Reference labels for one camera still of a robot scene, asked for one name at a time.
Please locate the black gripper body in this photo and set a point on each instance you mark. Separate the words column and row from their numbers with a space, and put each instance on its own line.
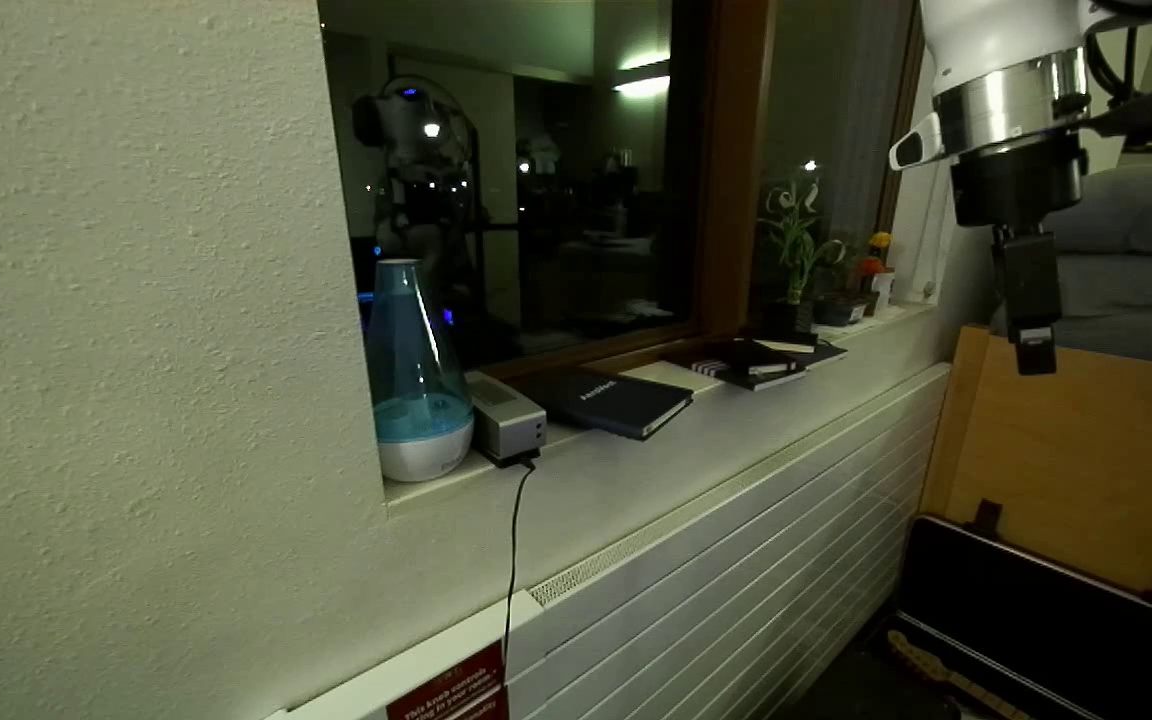
column 1018, row 182

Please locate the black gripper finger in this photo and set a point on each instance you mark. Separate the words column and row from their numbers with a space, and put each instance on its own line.
column 1036, row 348

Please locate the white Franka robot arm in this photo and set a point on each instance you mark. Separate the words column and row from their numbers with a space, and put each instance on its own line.
column 1003, row 53

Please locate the black book with cover print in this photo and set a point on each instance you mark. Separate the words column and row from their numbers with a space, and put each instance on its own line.
column 616, row 403

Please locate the large wooden board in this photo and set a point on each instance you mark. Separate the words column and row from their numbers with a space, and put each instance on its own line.
column 1080, row 464

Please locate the grey cushion stack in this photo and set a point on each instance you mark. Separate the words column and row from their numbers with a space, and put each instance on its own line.
column 1138, row 254

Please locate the potted bamboo plant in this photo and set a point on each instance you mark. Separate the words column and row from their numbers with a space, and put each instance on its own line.
column 794, row 254

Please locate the stack of black books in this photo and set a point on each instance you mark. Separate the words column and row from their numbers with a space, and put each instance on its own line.
column 776, row 363

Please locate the black furniture edge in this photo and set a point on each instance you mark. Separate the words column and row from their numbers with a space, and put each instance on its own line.
column 1040, row 624

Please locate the white slatted radiator cover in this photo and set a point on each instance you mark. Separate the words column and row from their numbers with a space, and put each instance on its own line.
column 738, row 586

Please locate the grey speaker box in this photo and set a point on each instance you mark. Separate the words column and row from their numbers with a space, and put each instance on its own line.
column 506, row 423

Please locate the blue white cone humidifier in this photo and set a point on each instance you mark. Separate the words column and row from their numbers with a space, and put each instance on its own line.
column 418, row 403

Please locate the red warning label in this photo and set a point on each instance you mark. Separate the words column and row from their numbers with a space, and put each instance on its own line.
column 453, row 692

